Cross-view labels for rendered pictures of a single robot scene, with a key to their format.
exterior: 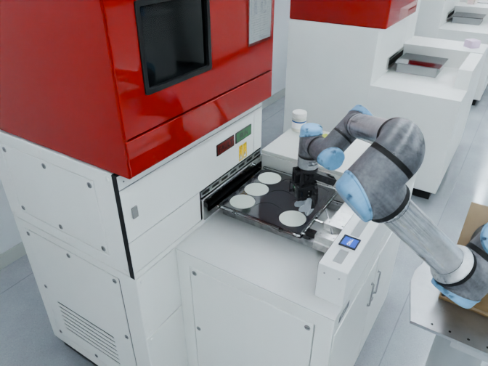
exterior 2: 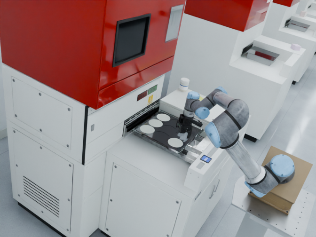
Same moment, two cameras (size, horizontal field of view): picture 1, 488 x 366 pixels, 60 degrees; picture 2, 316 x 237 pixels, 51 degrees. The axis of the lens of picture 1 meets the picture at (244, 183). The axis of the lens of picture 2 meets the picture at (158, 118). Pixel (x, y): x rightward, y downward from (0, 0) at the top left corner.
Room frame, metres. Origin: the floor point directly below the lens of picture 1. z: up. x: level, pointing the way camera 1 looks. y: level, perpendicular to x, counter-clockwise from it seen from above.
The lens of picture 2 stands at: (-0.46, 0.17, 2.13)
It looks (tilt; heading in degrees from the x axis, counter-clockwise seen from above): 31 degrees down; 353
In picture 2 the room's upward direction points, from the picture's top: 11 degrees clockwise
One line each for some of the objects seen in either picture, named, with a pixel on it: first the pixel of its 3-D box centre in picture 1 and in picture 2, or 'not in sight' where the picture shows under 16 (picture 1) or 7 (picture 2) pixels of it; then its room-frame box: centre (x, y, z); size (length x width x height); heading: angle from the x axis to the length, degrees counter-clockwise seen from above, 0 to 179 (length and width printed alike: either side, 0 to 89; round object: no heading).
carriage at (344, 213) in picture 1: (342, 222); (202, 148); (1.30, -0.38, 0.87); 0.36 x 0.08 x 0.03; 147
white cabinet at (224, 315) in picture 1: (303, 284); (173, 183); (1.44, -0.27, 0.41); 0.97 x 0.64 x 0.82; 147
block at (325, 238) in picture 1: (327, 238); (193, 155); (1.17, -0.29, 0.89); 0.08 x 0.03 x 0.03; 57
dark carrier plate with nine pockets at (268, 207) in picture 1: (279, 197); (168, 129); (1.43, -0.14, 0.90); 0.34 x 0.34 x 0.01; 57
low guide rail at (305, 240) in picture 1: (277, 229); (165, 148); (1.30, -0.13, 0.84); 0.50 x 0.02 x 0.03; 57
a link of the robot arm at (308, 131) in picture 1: (311, 141); (192, 101); (1.30, -0.23, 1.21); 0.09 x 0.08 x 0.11; 22
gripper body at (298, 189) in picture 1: (304, 181); (185, 122); (1.30, -0.22, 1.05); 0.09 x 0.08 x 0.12; 110
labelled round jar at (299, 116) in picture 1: (298, 120); (184, 84); (1.94, -0.27, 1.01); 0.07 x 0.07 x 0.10
